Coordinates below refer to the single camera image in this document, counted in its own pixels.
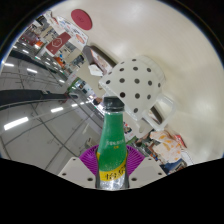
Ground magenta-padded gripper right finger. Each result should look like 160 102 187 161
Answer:
125 144 168 188

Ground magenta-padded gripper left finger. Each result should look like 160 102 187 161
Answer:
57 144 100 188

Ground green-labelled clear drink bottle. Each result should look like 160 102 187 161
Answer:
94 95 131 191

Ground white polka-dot mug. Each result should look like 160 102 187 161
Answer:
98 55 177 133

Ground group of ceiling lights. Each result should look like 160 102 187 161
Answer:
3 49 88 131

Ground white paper napkin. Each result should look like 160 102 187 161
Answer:
88 64 104 77

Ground red paper cup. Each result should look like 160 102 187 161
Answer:
44 31 73 56

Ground colourful printed leaflet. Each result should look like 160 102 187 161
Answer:
49 13 89 46

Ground flat round red coaster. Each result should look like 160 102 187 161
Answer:
70 8 93 31

